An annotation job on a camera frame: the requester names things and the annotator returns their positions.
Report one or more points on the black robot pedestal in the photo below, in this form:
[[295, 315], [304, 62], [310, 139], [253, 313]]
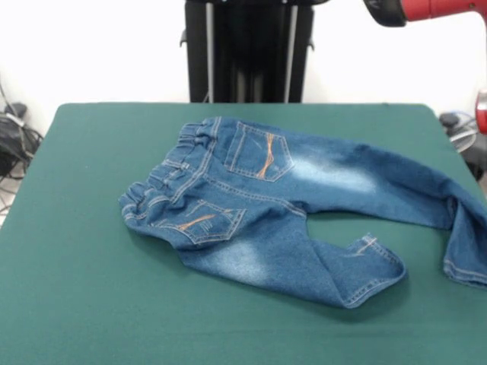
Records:
[[198, 57]]

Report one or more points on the dark green table cloth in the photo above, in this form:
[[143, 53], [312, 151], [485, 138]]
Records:
[[114, 304]]

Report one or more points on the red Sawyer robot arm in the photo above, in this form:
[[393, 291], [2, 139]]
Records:
[[418, 9]]

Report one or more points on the blue denim jeans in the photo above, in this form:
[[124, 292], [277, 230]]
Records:
[[304, 182]]

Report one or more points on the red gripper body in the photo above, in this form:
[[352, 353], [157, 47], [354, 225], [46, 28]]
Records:
[[482, 114]]

